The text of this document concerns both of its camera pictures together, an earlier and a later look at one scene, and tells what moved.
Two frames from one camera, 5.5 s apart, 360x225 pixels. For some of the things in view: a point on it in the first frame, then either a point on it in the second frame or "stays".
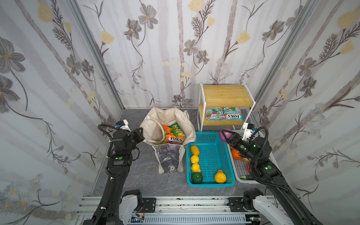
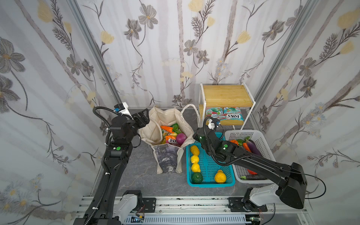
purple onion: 228,134 to 180,138
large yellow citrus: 220,176 stays
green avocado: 197,178 stays
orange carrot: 168,129 stays
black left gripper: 139,134 to 142,118
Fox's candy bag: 232,113 stays
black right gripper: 228,136 to 201,135
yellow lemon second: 194,159 stays
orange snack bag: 171,138 stays
